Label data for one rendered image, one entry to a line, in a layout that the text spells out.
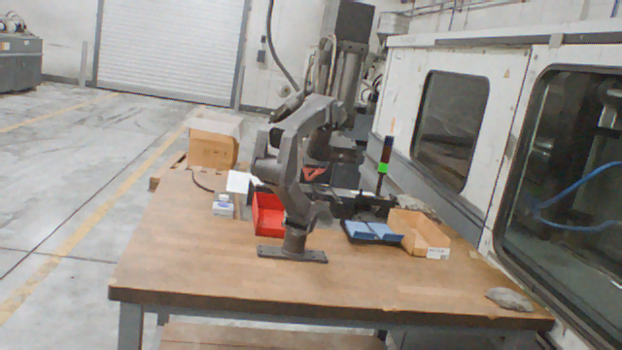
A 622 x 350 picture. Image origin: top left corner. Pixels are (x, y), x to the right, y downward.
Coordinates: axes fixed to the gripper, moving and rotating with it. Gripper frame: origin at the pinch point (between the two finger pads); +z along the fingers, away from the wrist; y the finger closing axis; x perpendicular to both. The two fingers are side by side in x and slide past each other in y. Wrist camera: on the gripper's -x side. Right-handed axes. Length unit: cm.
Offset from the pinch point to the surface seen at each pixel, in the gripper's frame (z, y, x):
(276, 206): 27.2, 9.4, 4.9
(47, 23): 484, 847, 426
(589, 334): -9, -52, -64
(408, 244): 14.4, -12.0, -35.0
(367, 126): 187, 260, -118
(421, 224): 23, 4, -47
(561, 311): -3, -43, -65
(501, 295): 1, -37, -52
